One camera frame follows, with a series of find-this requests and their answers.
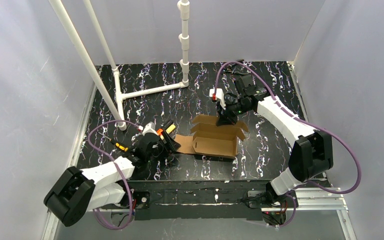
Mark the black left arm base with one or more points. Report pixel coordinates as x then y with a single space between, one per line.
140 200

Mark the black orange highlighter marker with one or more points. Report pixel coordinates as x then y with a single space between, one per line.
161 130

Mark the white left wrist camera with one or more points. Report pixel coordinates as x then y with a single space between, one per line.
148 128

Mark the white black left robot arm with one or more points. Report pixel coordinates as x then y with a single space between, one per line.
78 191

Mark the yellow black screwdriver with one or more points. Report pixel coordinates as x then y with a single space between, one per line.
119 145

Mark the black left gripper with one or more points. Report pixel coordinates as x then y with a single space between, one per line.
165 139

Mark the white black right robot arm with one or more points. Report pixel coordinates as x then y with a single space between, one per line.
312 150

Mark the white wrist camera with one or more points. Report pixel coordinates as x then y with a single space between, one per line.
148 128
217 95

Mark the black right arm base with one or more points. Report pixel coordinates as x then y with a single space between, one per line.
278 218

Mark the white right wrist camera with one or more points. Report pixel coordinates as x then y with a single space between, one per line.
217 95

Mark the brown cardboard paper box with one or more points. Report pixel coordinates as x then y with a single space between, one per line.
208 139

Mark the black pliers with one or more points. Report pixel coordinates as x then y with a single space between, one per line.
235 69

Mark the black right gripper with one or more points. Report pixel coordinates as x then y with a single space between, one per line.
225 111

